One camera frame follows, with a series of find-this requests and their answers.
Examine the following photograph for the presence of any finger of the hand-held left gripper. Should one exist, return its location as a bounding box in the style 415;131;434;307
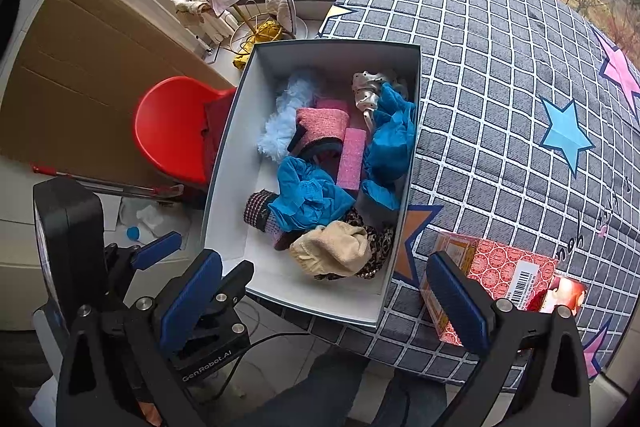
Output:
131;231;183;270
185;259;257;344

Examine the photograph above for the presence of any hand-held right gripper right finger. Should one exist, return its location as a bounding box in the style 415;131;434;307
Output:
426;251;592;427

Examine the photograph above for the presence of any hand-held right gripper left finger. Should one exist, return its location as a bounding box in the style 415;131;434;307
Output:
55;249;224;427

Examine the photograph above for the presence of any white cardboard box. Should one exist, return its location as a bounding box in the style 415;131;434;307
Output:
202;39;422;328

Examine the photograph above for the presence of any purple brown knit sock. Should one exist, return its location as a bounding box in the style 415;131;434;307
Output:
243;189;301;250

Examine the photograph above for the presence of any leopard print scrunchie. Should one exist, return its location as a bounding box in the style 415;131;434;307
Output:
312;207;396;280

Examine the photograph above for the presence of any beige sock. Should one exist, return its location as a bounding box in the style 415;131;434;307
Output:
290;223;372;279

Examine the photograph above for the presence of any blue nonwoven shoe cover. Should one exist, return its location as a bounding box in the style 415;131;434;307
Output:
268;156;357;233
361;84;418;212

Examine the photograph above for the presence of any light blue fluffy scrunchie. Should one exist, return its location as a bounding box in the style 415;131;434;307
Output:
256;67;326;165

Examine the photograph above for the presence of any long pink foam with holes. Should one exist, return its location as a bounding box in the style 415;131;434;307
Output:
336;127;369;191

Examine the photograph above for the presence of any pink sponge cloth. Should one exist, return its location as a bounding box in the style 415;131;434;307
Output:
287;107;351;158

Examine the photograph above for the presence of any white polka-dot scrunchie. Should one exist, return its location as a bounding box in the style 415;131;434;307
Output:
350;68;410;132

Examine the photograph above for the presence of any white bottle with blue cap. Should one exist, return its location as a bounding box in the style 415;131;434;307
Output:
122;202;168;243

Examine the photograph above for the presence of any red patterned tissue box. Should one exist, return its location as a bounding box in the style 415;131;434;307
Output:
419;229;559;347

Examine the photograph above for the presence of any red metal mop pole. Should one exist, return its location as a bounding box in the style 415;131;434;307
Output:
30;164;186;201

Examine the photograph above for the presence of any floral tissue pack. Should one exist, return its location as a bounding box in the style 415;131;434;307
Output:
542;274;587;315

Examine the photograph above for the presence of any dark red garment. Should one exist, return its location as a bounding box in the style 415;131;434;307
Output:
202;99;236;188

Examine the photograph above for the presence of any red plastic chair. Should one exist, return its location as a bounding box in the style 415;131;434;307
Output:
134;76;237;188

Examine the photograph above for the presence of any brown cardboard sheet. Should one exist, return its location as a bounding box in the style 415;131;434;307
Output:
0;0;236;188

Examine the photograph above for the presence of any beige cloth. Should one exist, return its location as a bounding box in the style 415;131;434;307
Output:
172;0;211;28

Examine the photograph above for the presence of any grey checked star blanket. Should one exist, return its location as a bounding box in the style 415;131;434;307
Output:
240;0;640;390

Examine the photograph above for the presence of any grey white cloth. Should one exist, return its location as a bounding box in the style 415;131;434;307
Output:
272;0;298;30

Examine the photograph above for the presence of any black cable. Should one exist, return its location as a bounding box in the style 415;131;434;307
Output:
220;331;312;403

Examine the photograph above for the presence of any gold wire rack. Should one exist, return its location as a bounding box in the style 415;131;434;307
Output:
187;0;301;58

